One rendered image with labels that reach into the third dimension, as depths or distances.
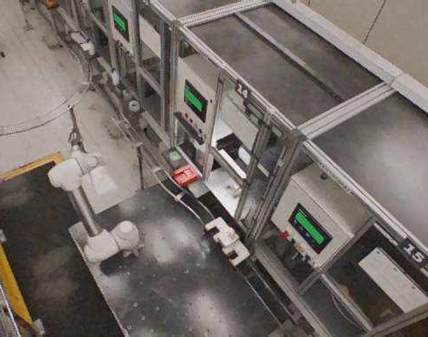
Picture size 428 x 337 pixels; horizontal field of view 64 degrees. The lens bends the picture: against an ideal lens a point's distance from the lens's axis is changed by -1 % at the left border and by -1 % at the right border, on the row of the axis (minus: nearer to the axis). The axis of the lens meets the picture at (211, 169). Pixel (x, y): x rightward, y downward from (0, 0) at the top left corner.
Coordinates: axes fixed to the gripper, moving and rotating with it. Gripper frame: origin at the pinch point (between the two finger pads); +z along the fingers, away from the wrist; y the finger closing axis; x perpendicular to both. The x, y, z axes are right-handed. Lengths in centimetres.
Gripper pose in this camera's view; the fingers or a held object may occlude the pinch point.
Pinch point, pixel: (74, 128)
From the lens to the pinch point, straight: 316.5
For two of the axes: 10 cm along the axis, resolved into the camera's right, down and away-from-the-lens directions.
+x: 1.7, -5.2, -8.4
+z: -2.7, -8.4, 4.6
